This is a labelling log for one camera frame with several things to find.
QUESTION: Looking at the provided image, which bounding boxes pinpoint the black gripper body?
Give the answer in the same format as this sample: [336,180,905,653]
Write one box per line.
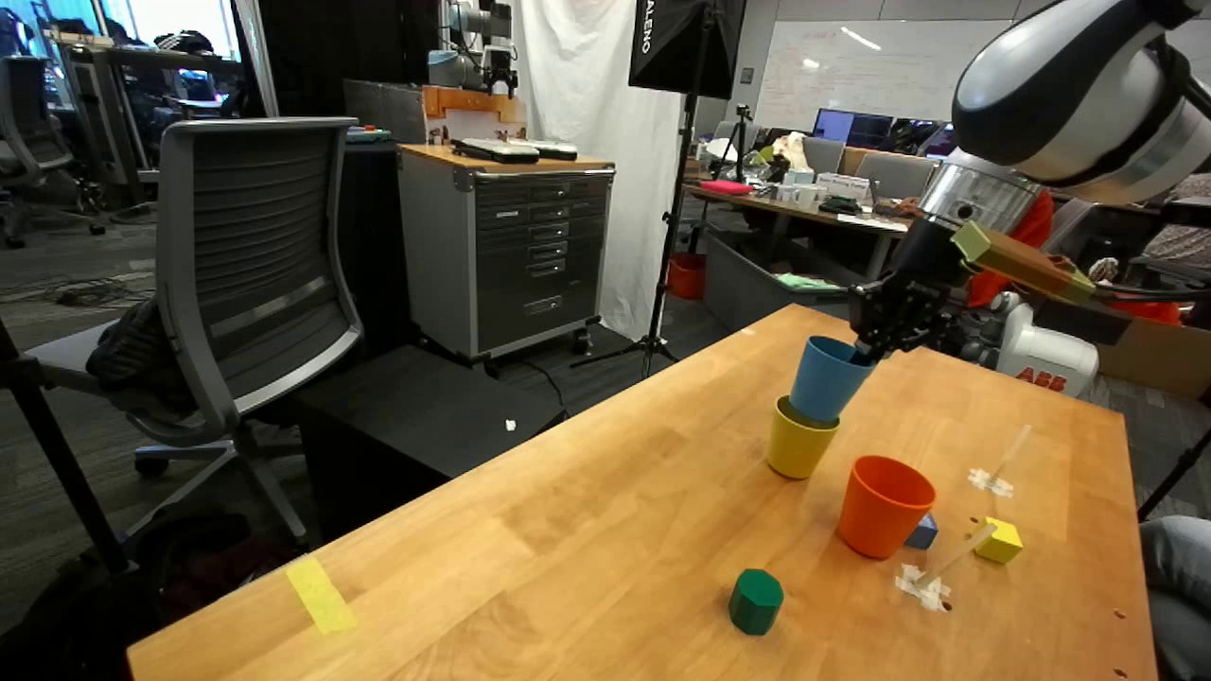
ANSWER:
[851,214,982,358]

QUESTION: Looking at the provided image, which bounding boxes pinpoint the blue plastic cup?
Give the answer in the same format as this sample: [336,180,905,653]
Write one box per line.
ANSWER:
[786,333,883,429]

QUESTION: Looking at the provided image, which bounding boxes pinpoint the yellow plastic cup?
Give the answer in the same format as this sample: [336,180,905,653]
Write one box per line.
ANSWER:
[764,392,843,484]

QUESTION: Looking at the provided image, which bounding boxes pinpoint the orange plastic cup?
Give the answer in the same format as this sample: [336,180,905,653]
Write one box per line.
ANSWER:
[836,451,939,565]

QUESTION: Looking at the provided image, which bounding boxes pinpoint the white ABB robot base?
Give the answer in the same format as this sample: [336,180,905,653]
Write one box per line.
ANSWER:
[997,290,1105,398]

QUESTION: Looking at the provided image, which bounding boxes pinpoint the cluttered wooden desk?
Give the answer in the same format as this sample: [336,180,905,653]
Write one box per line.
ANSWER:
[687,180,923,308]

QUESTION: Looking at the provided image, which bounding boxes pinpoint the blue cube block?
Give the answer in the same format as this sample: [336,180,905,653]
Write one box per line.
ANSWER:
[905,511,942,556]

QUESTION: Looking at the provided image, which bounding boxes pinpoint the red bucket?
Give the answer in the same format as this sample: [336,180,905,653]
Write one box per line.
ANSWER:
[661,245,713,308]

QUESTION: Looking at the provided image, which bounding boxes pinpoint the yellow cube block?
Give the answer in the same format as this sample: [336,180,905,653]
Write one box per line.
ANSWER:
[969,511,1030,567]

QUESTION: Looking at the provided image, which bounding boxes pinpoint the white stick marker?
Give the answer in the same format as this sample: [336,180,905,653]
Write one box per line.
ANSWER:
[892,526,997,615]

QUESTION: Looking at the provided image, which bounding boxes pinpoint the black light stand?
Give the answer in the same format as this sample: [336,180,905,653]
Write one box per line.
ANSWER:
[572,88,713,371]

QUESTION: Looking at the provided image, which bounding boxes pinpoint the brown cardboard box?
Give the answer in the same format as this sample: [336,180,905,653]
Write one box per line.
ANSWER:
[1093,315,1211,406]

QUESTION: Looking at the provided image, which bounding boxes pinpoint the green cylinder block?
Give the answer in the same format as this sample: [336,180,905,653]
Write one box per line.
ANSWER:
[722,565,786,639]

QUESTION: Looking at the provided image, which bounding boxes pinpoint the black softbox light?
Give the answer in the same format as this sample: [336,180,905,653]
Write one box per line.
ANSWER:
[625,0,751,103]

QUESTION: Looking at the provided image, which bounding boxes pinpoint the grey drawer cabinet wood top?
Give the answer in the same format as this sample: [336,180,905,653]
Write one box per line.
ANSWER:
[395,140,620,367]

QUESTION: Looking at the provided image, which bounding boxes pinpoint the leg in grey jeans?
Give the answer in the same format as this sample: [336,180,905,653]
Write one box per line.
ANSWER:
[1141,511,1211,681]

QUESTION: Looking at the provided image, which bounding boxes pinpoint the white curtain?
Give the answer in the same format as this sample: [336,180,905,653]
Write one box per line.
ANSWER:
[509,0,694,343]

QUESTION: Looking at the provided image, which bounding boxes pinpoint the flat devices on cabinet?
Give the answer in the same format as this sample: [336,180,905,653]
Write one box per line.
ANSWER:
[450,131,583,166]

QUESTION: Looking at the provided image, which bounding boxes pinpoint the orange cardboard box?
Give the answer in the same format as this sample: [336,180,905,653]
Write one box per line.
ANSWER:
[417,83,529,142]

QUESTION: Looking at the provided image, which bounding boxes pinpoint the black cloth-covered cart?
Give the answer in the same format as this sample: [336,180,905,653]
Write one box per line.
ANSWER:
[336,123,410,357]

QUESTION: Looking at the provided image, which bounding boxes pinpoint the black curtain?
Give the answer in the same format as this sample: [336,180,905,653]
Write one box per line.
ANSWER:
[259,0,446,123]

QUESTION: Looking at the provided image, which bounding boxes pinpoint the grey mesh office chair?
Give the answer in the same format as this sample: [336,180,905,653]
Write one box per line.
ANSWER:
[16,115,371,543]

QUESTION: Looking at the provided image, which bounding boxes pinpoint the black tripod leg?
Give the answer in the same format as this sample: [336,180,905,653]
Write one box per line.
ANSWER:
[0,316,138,577]

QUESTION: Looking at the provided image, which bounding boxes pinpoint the dark background office chair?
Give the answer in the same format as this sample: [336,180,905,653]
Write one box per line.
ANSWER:
[0,53,109,241]

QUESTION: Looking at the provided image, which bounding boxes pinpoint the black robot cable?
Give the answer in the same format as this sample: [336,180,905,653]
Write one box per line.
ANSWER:
[1073,272,1211,309]

